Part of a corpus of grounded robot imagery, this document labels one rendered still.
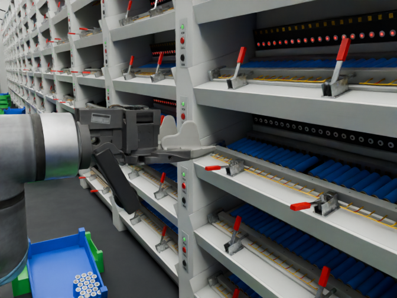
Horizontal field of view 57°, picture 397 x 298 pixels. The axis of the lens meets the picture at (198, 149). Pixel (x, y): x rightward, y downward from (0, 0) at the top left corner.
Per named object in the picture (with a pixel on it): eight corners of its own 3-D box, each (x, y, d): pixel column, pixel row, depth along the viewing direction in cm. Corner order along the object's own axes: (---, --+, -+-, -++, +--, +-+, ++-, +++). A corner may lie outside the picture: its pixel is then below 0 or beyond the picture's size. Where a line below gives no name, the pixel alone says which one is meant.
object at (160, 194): (181, 231, 111) (169, 191, 106) (119, 179, 162) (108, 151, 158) (234, 201, 119) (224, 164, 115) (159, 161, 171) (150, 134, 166)
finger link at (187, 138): (222, 121, 55) (162, 121, 53) (220, 159, 57) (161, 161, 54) (215, 119, 58) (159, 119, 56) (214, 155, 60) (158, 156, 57)
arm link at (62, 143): (47, 188, 46) (37, 169, 54) (86, 183, 48) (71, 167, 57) (43, 117, 44) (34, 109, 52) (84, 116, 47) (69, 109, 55)
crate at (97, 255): (13, 297, 119) (10, 275, 118) (9, 268, 136) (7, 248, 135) (104, 272, 134) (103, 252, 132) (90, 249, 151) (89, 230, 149)
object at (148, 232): (182, 288, 116) (170, 253, 111) (121, 220, 167) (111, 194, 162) (233, 256, 124) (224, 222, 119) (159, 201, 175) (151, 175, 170)
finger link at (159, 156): (192, 152, 54) (132, 154, 52) (192, 162, 54) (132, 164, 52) (185, 146, 58) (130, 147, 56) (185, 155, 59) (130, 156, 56)
